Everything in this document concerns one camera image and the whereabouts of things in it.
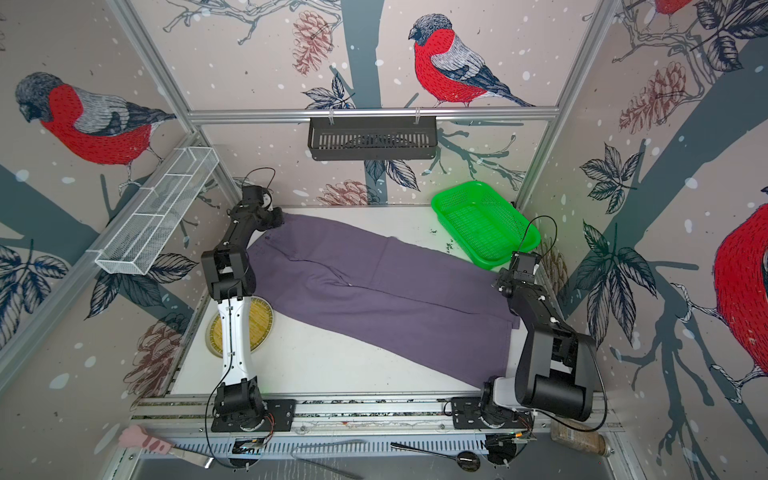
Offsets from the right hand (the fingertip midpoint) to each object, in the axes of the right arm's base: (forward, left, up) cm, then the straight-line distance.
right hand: (517, 280), depth 91 cm
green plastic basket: (+28, +4, -6) cm, 29 cm away
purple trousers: (-9, +23, -5) cm, 25 cm away
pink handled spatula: (-44, +98, -2) cm, 107 cm away
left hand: (+28, +82, +1) cm, 87 cm away
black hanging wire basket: (+45, +48, +22) cm, 69 cm away
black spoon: (-45, +20, -5) cm, 50 cm away
